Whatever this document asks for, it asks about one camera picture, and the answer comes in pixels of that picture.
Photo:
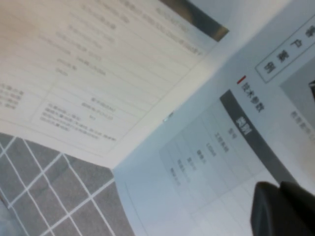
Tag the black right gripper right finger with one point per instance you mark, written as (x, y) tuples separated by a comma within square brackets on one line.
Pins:
[(302, 201)]

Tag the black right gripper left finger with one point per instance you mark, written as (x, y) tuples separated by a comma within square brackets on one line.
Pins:
[(273, 214)]

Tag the white product catalogue book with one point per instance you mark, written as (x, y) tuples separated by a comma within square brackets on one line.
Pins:
[(172, 73)]

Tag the grey checked tablecloth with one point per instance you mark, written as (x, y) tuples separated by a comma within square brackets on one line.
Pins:
[(61, 191)]

